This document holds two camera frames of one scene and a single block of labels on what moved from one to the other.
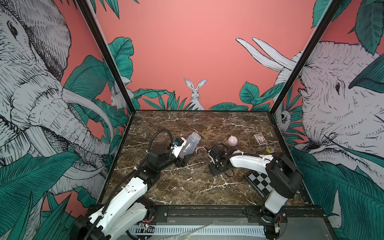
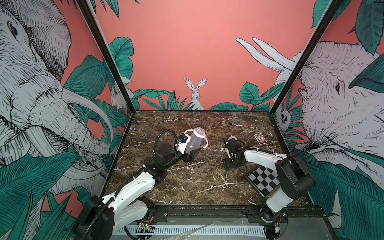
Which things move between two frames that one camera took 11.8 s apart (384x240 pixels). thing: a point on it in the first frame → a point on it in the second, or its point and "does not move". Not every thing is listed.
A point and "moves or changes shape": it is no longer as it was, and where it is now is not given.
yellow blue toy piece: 269,150 does not move
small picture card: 260,139 does not move
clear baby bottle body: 191,144 moves or changes shape
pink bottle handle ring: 201,147 moves or changes shape
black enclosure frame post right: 328,15 does not move
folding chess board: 260,181 does not move
